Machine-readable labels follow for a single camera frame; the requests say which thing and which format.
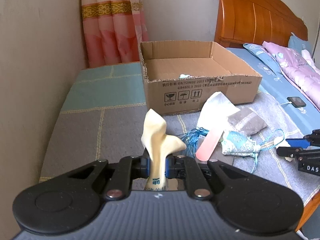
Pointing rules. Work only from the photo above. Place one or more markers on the blue floral bedsheet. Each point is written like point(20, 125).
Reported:
point(275, 83)

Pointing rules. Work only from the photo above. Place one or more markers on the pink floral quilt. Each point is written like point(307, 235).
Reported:
point(296, 68)

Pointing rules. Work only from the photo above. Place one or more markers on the grey sachet bag far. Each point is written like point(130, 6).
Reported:
point(247, 122)

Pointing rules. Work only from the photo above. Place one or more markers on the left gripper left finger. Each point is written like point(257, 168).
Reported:
point(72, 200)

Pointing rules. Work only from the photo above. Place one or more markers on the wooden headboard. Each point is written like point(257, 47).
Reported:
point(256, 21)

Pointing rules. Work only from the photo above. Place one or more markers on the blue white brocade pouch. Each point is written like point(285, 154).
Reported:
point(237, 144)

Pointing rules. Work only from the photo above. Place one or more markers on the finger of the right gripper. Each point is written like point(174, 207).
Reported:
point(312, 139)
point(292, 151)

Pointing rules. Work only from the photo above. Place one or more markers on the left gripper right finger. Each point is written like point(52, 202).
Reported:
point(245, 201)

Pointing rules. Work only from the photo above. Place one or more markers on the blue pillow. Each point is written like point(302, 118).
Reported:
point(298, 44)

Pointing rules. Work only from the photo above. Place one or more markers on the pink soft insole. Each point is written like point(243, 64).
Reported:
point(209, 144)

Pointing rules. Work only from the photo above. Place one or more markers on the pink patterned curtain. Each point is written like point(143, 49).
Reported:
point(113, 30)

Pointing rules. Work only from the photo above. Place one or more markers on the black smartphone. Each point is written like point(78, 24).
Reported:
point(296, 101)

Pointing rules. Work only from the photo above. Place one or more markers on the blue tassel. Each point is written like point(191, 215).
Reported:
point(191, 140)

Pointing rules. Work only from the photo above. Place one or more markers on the cardboard box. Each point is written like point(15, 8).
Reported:
point(179, 76)

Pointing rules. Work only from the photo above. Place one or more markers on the cream cloth pouch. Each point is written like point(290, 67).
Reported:
point(158, 145)

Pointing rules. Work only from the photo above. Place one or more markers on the grey teal checked blanket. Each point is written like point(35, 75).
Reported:
point(103, 115)

